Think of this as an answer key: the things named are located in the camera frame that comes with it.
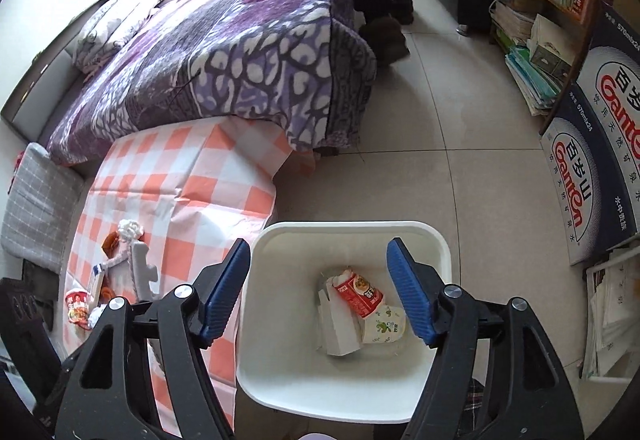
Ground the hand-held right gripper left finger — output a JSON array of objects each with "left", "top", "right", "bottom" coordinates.
[{"left": 54, "top": 238, "right": 251, "bottom": 440}]

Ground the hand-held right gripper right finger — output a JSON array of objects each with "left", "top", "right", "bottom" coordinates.
[{"left": 386, "top": 237, "right": 585, "bottom": 440}]

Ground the white plastic trash bin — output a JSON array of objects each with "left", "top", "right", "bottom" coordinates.
[{"left": 236, "top": 220, "right": 453, "bottom": 425}]

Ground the white tissue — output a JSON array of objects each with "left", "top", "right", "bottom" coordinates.
[{"left": 118, "top": 219, "right": 145, "bottom": 243}]

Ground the small white blue box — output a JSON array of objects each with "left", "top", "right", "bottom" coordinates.
[{"left": 90, "top": 260, "right": 113, "bottom": 296}]

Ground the red instant noodle cup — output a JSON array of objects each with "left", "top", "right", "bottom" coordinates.
[{"left": 65, "top": 287, "right": 103, "bottom": 331}]

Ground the white paper cup green print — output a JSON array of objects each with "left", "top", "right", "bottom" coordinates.
[{"left": 361, "top": 305, "right": 407, "bottom": 345}]

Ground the red snack packet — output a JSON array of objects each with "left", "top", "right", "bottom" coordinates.
[{"left": 334, "top": 269, "right": 385, "bottom": 319}]

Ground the white cardboard box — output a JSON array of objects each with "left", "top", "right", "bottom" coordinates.
[{"left": 316, "top": 276, "right": 363, "bottom": 357}]

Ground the orange white checked tablecloth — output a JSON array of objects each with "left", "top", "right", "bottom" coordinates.
[{"left": 62, "top": 117, "right": 316, "bottom": 440}]

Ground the red plaid cloth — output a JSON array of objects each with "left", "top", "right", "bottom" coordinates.
[{"left": 457, "top": 377, "right": 498, "bottom": 440}]

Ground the black slotted plastic object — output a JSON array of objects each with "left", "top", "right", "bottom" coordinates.
[{"left": 0, "top": 277, "right": 57, "bottom": 401}]

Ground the stack of white papers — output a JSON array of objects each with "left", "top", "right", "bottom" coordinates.
[{"left": 582, "top": 247, "right": 640, "bottom": 378}]

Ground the grey checked cloth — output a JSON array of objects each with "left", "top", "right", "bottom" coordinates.
[{"left": 2, "top": 143, "right": 86, "bottom": 271}]

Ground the blue white water carton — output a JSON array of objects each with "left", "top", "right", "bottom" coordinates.
[
  {"left": 575, "top": 0, "right": 640, "bottom": 133},
  {"left": 540, "top": 83, "right": 640, "bottom": 267}
]

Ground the purple patterned blanket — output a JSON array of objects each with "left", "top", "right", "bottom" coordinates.
[{"left": 45, "top": 0, "right": 378, "bottom": 166}]

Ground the stack of flat books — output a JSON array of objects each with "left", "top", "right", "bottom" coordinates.
[{"left": 492, "top": 0, "right": 576, "bottom": 117}]

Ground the folded white printed quilt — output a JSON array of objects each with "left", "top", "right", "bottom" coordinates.
[{"left": 72, "top": 0, "right": 158, "bottom": 74}]

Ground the wooden bookshelf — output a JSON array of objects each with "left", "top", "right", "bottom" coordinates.
[{"left": 487, "top": 0, "right": 607, "bottom": 121}]

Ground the dark bed frame with headboard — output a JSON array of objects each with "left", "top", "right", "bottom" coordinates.
[{"left": 0, "top": 0, "right": 111, "bottom": 141}]

